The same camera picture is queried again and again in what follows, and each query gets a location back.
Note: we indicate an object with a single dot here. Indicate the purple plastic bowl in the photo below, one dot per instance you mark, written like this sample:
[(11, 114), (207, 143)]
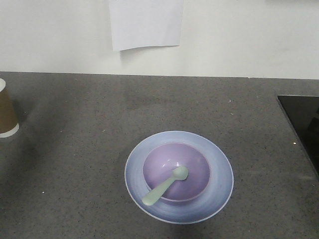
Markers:
[(162, 160)]

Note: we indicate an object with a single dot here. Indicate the brown paper cup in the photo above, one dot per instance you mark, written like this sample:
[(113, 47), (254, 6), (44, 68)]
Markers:
[(8, 121)]

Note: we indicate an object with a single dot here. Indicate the pale green plastic spoon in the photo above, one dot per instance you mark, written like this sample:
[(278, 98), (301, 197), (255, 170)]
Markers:
[(178, 174)]

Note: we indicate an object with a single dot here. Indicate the white paper sheet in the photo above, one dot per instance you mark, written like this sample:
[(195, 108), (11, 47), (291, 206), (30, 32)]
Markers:
[(145, 23)]

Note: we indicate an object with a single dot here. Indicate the light blue plate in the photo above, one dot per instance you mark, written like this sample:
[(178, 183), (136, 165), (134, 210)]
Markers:
[(207, 205)]

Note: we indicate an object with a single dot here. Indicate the black glass gas hob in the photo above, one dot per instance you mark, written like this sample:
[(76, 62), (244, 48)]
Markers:
[(302, 113)]

